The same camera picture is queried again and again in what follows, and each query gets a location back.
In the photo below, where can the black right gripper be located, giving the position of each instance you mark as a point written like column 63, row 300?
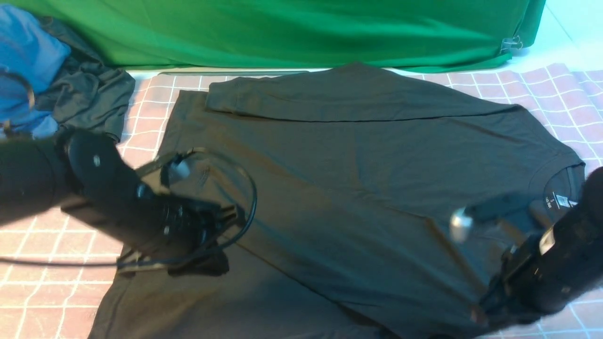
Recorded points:
column 529, row 284

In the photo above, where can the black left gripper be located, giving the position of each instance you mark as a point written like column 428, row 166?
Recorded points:
column 156, row 226

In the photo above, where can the dark gray long-sleeve shirt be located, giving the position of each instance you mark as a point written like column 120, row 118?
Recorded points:
column 358, row 171

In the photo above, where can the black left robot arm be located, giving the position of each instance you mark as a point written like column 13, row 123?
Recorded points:
column 83, row 174

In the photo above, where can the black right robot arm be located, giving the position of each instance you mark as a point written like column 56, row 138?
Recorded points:
column 584, row 237

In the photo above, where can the pink checkered tablecloth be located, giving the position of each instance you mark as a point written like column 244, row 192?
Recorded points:
column 54, row 303

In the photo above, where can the dark gray crumpled garment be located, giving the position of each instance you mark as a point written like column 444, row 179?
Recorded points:
column 86, row 93

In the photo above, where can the metal binder clip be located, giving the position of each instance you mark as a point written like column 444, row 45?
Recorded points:
column 511, row 44

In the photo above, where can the blue crumpled garment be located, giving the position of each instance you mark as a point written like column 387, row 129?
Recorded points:
column 30, row 58

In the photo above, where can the green backdrop cloth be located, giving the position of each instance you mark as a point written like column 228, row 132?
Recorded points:
column 422, row 36

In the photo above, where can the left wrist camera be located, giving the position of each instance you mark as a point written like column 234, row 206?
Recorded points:
column 173, row 167

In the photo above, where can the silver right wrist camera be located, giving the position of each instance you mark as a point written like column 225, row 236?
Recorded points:
column 475, row 218

